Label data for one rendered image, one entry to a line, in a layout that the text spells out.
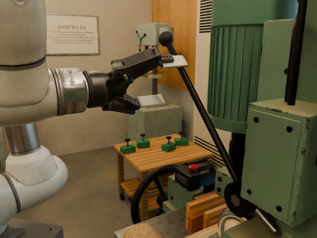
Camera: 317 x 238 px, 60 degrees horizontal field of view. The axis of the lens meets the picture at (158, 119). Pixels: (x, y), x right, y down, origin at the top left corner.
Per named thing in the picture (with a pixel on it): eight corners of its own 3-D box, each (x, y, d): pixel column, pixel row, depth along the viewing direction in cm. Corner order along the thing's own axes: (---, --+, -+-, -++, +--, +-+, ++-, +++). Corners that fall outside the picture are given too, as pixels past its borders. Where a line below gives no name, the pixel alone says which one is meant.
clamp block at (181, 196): (200, 189, 100) (201, 166, 98) (227, 207, 89) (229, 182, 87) (166, 200, 93) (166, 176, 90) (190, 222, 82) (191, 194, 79)
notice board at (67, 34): (99, 54, 346) (97, 15, 334) (100, 54, 345) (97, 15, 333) (45, 55, 318) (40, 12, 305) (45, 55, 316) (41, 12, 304)
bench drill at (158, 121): (160, 151, 366) (160, 26, 325) (187, 168, 314) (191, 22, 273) (126, 158, 344) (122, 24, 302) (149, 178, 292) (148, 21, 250)
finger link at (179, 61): (154, 58, 58) (154, 55, 57) (181, 57, 61) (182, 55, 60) (159, 69, 56) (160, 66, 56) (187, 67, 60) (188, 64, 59)
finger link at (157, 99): (141, 106, 66) (140, 107, 67) (165, 103, 70) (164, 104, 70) (137, 96, 67) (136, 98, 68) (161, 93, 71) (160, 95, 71)
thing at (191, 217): (251, 204, 85) (253, 190, 84) (255, 207, 84) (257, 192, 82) (187, 232, 73) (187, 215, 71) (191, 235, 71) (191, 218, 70)
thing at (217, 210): (258, 206, 84) (260, 190, 83) (262, 208, 83) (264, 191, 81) (202, 230, 73) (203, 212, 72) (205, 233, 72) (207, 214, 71)
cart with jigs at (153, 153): (175, 182, 284) (176, 122, 267) (210, 210, 236) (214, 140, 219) (115, 198, 254) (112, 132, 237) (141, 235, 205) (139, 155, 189)
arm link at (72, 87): (60, 96, 47) (94, 93, 50) (49, 57, 51) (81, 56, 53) (57, 125, 54) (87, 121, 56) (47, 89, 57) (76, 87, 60)
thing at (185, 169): (200, 168, 96) (201, 153, 95) (222, 181, 87) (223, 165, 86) (169, 177, 90) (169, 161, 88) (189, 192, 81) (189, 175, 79)
